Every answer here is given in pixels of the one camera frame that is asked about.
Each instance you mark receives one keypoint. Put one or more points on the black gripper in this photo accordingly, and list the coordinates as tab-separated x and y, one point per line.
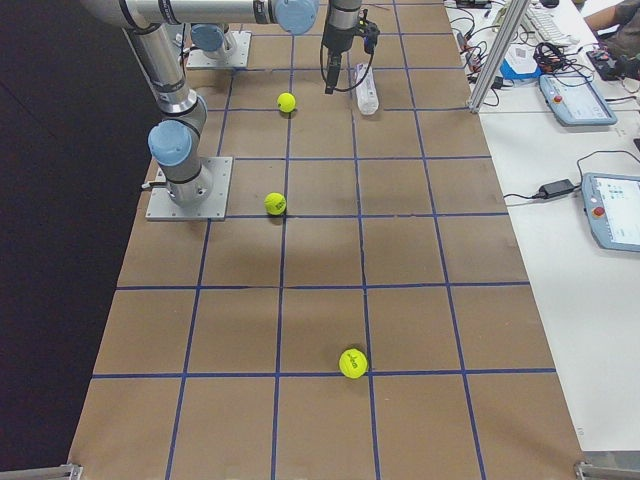
336	41

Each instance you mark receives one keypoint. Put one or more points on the white tennis ball can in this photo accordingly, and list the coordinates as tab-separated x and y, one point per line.
365	91

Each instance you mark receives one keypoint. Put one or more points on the far yellow tennis ball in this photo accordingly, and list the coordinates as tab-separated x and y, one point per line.
286	102

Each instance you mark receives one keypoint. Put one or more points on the yellow tennis ball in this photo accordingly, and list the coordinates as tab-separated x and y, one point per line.
286	102
275	203
353	363

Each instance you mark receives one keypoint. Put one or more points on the middle yellow tennis ball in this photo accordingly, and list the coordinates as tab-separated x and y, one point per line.
275	203

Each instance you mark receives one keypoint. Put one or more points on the near yellow tennis ball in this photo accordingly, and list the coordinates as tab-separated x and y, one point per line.
353	363

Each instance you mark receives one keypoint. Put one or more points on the blue white box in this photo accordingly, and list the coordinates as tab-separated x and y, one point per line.
519	63

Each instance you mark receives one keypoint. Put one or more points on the white keyboard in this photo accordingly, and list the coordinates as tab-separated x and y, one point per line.
538	20

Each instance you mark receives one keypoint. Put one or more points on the brown paper table cover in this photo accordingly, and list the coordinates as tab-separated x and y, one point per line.
220	355

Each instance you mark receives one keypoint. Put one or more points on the upper teach pendant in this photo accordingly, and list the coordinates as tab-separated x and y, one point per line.
575	101

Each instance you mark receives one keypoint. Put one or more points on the teach pendant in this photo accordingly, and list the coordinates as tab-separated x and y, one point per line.
611	204
575	101

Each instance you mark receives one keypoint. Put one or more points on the black power adapter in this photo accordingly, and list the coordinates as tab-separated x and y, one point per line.
555	189

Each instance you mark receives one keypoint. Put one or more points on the seated person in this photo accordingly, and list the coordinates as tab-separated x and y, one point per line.
625	15

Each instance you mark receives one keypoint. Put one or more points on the lower teach pendant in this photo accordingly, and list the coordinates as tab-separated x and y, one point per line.
611	204

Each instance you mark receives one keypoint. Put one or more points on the aluminium frame post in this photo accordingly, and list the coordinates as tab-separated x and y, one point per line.
511	21

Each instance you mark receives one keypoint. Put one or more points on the right corner metal bracket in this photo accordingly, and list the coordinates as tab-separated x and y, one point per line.
585	470

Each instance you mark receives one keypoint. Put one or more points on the corner metal bracket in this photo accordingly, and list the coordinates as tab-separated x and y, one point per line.
61	472
585	470

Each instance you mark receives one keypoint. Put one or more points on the left corner metal bracket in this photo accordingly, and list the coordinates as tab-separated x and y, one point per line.
61	472

